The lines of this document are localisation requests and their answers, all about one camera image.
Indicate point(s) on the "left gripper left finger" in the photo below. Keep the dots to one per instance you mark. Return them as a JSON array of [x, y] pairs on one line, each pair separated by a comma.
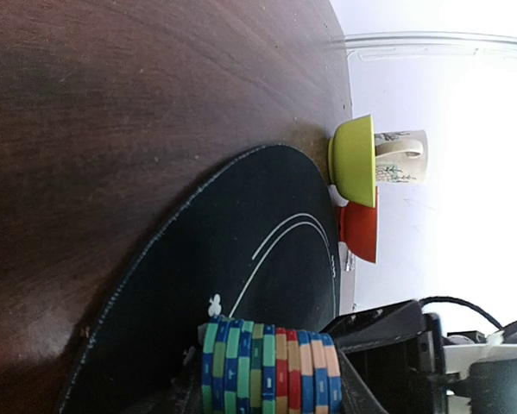
[[182, 395]]

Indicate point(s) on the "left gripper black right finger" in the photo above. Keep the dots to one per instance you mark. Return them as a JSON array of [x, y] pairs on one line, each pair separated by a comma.
[[356, 396]]

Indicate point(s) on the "poker chip stack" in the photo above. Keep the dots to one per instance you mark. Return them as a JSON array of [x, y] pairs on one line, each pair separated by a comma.
[[250, 367]]

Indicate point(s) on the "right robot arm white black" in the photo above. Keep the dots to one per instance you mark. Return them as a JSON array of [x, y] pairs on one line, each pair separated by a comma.
[[397, 359]]

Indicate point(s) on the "black round poker mat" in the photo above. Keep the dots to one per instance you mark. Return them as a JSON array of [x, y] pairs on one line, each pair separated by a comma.
[[257, 241]]

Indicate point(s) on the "white orange bowl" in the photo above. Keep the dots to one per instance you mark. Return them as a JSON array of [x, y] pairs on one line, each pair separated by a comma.
[[358, 229]]

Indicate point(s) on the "white decorated mug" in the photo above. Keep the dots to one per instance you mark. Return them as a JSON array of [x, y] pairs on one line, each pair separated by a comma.
[[401, 157]]

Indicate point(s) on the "green bowl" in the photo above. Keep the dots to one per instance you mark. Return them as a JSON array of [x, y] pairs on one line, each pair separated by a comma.
[[351, 161]]

